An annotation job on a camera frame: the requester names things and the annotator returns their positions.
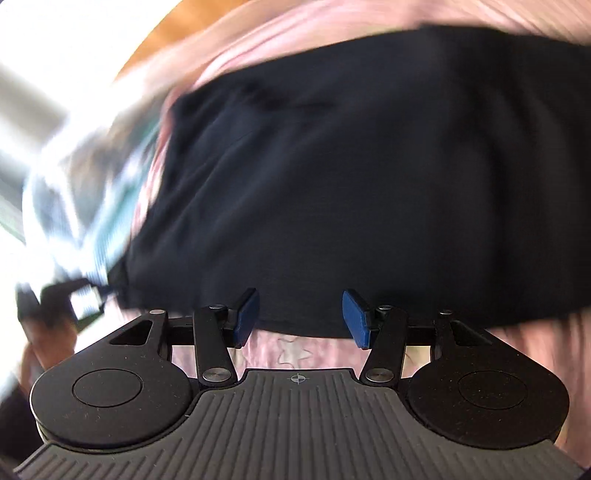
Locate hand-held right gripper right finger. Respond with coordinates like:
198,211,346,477
342,289,494,387

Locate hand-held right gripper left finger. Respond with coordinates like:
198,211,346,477
108,288,260,388

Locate black pants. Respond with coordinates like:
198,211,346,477
108,25,591,340

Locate person's left hand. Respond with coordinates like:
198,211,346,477
21,318,78,372

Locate pink quilted blanket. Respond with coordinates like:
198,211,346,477
111,0,591,462

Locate clear plastic bag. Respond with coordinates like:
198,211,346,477
21,104,164,289

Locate wooden headboard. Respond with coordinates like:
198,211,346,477
117,0,225,81

